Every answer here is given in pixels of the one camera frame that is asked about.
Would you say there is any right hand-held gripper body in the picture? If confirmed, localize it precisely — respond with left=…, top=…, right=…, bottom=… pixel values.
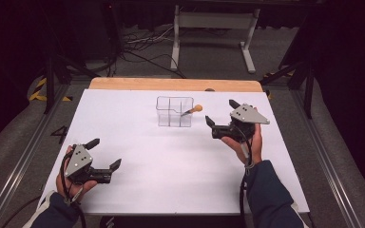
left=211, top=103, right=271, bottom=143

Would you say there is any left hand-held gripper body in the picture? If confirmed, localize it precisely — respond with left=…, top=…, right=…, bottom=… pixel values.
left=64, top=143, right=113, bottom=185

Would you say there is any black gold makeup brush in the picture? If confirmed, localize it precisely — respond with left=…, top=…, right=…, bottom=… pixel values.
left=180, top=104, right=203, bottom=118

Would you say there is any clear plastic organizer box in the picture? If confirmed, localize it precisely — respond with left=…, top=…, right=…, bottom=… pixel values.
left=155, top=95, right=195, bottom=128

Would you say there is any person's left hand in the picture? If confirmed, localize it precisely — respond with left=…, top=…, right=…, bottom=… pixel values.
left=55, top=144, right=99, bottom=203

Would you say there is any person's right hand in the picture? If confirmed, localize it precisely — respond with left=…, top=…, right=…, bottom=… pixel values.
left=221, top=123, right=264, bottom=165

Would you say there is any wooden table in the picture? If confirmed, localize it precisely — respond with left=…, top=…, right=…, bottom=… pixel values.
left=88, top=76, right=264, bottom=93

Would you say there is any white table board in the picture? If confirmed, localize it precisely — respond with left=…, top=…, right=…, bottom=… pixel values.
left=39, top=88, right=311, bottom=217

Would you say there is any black angled stand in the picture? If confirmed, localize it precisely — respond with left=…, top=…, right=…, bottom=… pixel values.
left=259, top=60, right=315, bottom=120

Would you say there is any yellow black floor tape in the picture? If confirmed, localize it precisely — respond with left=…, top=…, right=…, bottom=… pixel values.
left=28, top=77, right=74, bottom=103

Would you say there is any black equipment tower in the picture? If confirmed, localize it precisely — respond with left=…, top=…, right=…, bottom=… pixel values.
left=99, top=1, right=125, bottom=61

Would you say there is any left hand-held gripper cable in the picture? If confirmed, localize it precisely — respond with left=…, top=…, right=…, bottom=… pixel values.
left=60, top=146, right=87, bottom=228

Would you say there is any hand-held gripper cable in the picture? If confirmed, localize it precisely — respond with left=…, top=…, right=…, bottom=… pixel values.
left=60, top=146, right=87, bottom=228
left=238, top=124, right=255, bottom=228

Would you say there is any aluminium floor rail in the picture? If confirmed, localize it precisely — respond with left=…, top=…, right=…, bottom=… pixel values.
left=0, top=85, right=71, bottom=228
left=289, top=89, right=365, bottom=228

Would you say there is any right hand-held gripper cable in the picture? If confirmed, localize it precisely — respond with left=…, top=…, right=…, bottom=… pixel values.
left=238, top=124, right=255, bottom=228

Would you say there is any black floor cable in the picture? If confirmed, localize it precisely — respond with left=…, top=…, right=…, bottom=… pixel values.
left=122, top=49, right=188, bottom=80

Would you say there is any white metal stand frame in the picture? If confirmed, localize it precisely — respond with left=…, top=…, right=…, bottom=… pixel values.
left=169, top=4, right=261, bottom=74

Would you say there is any white floor cable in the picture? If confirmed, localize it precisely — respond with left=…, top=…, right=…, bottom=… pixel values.
left=126, top=27, right=176, bottom=45

